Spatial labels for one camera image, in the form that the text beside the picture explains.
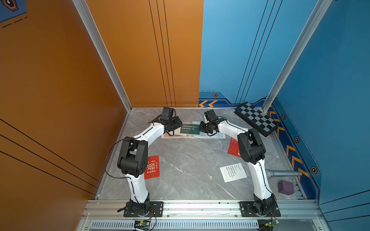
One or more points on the black white checkerboard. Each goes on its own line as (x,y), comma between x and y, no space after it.
(256,118)

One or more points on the right circuit board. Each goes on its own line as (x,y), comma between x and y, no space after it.
(271,224)

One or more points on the left aluminium corner post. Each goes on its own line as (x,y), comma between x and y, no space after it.
(93,31)

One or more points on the circuit board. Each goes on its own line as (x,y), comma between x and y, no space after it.
(271,224)
(142,225)

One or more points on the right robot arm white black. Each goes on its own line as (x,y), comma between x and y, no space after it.
(252,151)

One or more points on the aluminium front rail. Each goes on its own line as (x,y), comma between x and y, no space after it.
(204,209)

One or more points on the dark green card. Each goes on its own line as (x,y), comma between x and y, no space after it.
(192,129)

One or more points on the red card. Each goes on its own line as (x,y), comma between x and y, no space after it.
(153,168)
(234,148)

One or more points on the aluminium corner post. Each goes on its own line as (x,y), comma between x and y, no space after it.
(308,30)
(93,31)

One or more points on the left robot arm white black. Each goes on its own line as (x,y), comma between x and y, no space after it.
(133,158)

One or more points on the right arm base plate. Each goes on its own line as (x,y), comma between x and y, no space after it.
(250,209)

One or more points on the purple box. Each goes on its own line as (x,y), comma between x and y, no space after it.
(285,187)

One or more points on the left circuit board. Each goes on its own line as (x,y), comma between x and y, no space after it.
(142,225)

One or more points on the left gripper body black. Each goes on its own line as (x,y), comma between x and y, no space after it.
(174,123)

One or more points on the right aluminium corner post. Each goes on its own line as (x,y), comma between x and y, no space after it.
(308,30)

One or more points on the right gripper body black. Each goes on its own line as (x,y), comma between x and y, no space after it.
(205,127)

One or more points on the white card small text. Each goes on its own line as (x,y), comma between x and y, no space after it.
(233,172)

